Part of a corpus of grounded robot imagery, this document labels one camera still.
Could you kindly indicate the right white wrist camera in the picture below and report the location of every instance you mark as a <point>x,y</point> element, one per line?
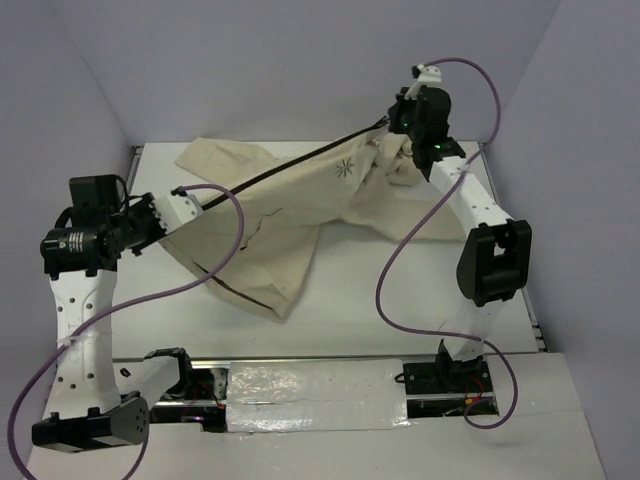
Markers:
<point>429,75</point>

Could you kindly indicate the cream jacket with black zipper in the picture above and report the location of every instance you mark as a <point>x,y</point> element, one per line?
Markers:
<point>283,214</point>

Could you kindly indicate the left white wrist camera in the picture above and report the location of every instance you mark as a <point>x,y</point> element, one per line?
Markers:
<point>175,211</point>

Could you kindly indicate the silver foil covered base rail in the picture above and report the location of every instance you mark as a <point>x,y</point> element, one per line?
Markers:
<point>269,396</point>

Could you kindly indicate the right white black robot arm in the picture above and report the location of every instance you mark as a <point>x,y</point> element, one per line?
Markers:
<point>494,262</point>

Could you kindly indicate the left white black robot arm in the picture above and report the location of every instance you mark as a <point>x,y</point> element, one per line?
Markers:
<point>80,253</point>

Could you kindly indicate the black zipper pull tab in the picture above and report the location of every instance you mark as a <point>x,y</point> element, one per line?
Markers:
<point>381,121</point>

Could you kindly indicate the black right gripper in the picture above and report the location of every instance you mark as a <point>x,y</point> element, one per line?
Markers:
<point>398,111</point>

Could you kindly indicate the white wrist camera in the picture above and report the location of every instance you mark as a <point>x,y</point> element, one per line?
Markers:
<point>429,75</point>
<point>175,211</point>

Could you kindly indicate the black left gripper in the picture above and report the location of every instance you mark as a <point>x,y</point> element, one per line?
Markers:
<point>146,206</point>

